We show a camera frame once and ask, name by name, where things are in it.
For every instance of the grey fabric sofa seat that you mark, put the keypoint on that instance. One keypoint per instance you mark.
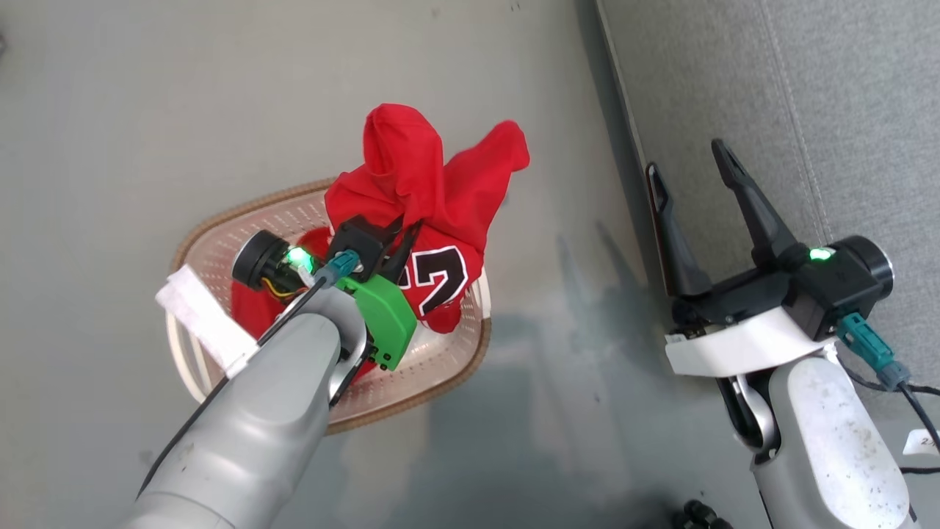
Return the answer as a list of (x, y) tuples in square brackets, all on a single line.
[(808, 88)]

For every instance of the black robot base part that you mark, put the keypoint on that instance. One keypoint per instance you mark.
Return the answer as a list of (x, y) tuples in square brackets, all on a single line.
[(698, 516)]

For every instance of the red basketball jersey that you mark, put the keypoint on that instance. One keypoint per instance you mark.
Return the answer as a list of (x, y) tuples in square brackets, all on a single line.
[(418, 169)]

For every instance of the white tape tag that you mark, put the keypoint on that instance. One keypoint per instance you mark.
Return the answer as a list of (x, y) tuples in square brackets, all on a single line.
[(202, 316)]

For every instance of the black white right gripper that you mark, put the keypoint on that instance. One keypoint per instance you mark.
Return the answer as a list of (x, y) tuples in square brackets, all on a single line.
[(844, 283)]

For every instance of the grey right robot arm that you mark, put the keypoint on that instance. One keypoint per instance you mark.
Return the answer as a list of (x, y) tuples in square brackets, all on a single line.
[(830, 441)]

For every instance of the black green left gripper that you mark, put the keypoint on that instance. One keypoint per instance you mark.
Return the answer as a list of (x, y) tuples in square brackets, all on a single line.
[(382, 319)]

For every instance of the white perforated laundry basket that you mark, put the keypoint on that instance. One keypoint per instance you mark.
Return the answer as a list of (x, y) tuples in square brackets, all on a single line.
[(437, 367)]

